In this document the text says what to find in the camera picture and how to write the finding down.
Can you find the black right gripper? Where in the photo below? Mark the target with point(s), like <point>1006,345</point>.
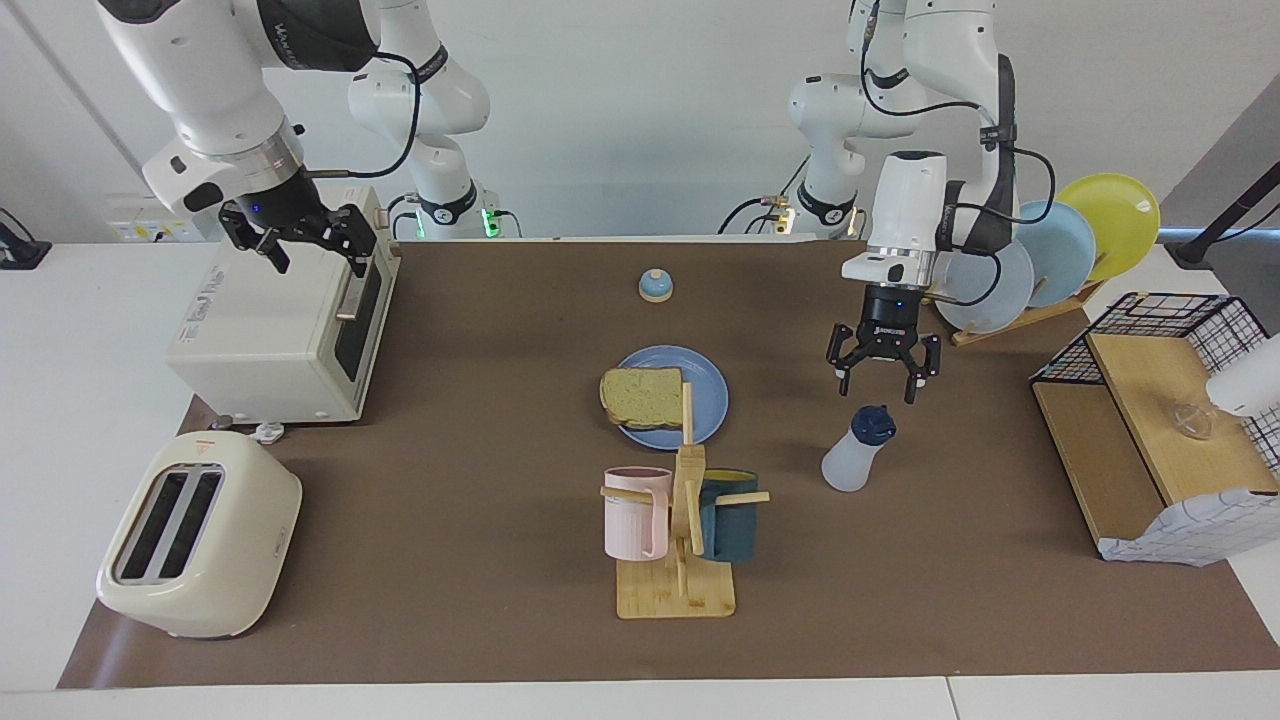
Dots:
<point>280,205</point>

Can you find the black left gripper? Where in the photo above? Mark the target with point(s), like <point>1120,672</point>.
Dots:
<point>888,315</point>

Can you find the squeeze bottle with navy cap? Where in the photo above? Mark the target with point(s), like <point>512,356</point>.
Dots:
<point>850,465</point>

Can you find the toasted bread slice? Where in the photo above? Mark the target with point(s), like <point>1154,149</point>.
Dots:
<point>640,395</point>

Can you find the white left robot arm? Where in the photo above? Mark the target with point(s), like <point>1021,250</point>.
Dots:
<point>905,210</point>

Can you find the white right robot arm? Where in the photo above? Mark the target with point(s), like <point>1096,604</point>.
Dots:
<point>200,70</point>

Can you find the pale grey plate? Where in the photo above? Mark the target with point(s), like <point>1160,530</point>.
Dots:
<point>1010,300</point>

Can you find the wooden plate rack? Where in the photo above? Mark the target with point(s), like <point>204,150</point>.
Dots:
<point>1040,315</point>

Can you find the periwinkle blue plate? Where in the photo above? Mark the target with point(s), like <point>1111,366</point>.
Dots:
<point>705,395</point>

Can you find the light blue plate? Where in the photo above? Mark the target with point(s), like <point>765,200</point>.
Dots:
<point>1070,260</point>

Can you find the yellow plate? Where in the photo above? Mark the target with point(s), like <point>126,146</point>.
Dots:
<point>1120,220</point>

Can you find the white toaster oven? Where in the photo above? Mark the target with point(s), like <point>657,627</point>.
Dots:
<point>270,330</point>

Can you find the dark teal mug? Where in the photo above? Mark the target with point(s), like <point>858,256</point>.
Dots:
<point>730,525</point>

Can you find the black device at table edge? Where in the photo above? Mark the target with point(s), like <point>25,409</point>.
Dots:
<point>20,250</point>

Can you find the pink mug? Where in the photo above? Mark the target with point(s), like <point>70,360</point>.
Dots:
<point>632,520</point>

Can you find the clear glass cup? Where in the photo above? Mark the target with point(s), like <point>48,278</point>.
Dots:
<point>1193,420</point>

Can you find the cream toaster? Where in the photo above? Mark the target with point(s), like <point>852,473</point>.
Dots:
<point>230,540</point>

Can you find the wooden mug tree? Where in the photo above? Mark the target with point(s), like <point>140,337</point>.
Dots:
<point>675,595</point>

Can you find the brown table mat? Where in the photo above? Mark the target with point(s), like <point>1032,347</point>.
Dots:
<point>500,500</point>

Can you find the white checkered cloth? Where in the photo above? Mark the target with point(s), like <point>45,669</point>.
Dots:
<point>1190,530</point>

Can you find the white cylinder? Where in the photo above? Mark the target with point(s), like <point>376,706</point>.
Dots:
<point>1250,385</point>

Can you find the white wall power outlet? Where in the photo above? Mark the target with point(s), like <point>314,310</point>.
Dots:
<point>135,225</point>

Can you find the black camera stand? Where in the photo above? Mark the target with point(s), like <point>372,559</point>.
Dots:
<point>1225,215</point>

